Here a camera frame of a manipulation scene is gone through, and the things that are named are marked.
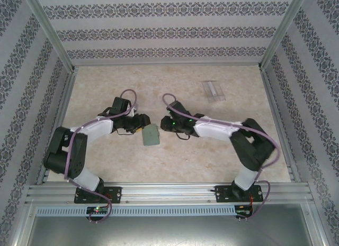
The green card holder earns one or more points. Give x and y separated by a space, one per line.
151 136

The clear plastic card stand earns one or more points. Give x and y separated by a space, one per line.
215 93

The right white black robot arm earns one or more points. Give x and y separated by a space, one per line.
251 148

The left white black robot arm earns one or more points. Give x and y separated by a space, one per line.
79 163

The grey metal sheet panel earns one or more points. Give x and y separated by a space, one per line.
169 230

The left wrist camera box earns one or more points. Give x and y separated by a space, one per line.
132 110

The aluminium back rail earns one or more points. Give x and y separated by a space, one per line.
167 64

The aluminium side rail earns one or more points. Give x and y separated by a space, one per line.
276 110
59 110

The aluminium mounting rail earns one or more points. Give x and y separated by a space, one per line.
167 193

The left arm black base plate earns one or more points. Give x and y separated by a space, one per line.
115 194

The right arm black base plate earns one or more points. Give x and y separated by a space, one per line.
223 194

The aluminium frame post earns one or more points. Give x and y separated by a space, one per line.
283 31
50 31

